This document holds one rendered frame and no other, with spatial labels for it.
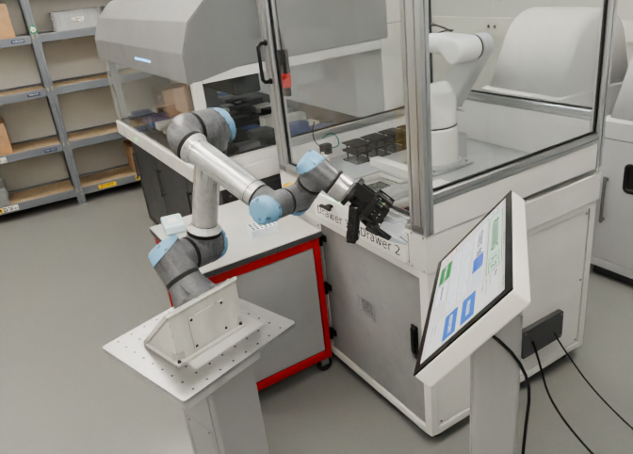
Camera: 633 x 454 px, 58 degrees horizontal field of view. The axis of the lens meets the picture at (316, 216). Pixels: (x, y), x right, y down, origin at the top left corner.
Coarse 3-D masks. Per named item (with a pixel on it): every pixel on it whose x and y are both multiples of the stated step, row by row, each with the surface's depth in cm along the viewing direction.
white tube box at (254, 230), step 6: (276, 222) 252; (246, 228) 254; (252, 228) 250; (258, 228) 249; (264, 228) 248; (270, 228) 250; (276, 228) 251; (252, 234) 247; (258, 234) 248; (264, 234) 249; (270, 234) 251
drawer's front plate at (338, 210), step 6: (318, 198) 243; (324, 198) 239; (330, 198) 237; (318, 204) 245; (324, 204) 240; (336, 204) 231; (318, 210) 246; (324, 210) 242; (336, 210) 233; (342, 210) 229; (348, 210) 225; (318, 216) 248; (324, 216) 243; (336, 216) 234; (342, 216) 230; (348, 216) 226; (330, 222) 241; (336, 222) 236; (342, 222) 232; (342, 228) 233
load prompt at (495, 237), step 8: (496, 216) 150; (496, 224) 145; (496, 232) 141; (488, 240) 143; (496, 240) 137; (488, 248) 139; (496, 248) 134; (488, 256) 135; (496, 256) 130; (488, 264) 131; (496, 264) 126; (488, 272) 128
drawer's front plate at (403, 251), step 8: (360, 224) 220; (360, 232) 222; (368, 232) 217; (368, 240) 219; (384, 240) 209; (384, 248) 210; (392, 248) 206; (400, 248) 202; (408, 248) 201; (400, 256) 203; (408, 256) 202
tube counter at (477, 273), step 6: (480, 252) 142; (474, 258) 143; (480, 258) 139; (474, 264) 140; (480, 264) 136; (474, 270) 137; (480, 270) 133; (474, 276) 134; (480, 276) 130; (474, 282) 132
